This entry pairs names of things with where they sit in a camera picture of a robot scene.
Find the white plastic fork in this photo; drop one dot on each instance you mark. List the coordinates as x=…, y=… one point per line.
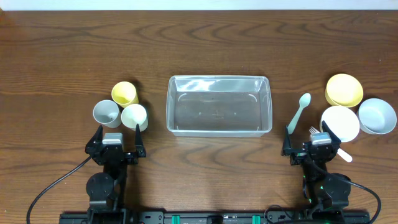
x=343, y=154

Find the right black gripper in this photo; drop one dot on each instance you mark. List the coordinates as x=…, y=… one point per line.
x=313, y=152

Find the grey plastic cup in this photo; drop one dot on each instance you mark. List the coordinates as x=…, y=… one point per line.
x=106, y=112

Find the mint green plastic spoon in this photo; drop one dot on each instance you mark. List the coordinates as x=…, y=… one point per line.
x=304, y=101

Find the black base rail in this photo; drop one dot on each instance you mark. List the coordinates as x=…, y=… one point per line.
x=270, y=216

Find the clear plastic container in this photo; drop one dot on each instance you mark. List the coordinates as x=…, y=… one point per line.
x=213, y=106

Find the yellow plastic bowl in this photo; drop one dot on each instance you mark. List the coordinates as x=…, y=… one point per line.
x=343, y=90

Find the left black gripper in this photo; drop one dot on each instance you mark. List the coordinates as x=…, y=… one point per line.
x=115, y=152

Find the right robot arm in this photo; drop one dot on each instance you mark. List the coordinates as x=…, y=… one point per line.
x=328, y=193

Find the grey plastic bowl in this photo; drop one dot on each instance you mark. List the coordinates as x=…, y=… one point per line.
x=376, y=116

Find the white plastic bowl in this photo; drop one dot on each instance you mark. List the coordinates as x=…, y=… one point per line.
x=342, y=122

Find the yellow plastic cup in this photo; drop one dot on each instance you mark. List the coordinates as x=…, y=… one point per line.
x=124, y=94

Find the white plastic cup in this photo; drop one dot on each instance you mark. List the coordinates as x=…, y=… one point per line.
x=135, y=115

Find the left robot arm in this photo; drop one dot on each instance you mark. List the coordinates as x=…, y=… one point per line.
x=106, y=189

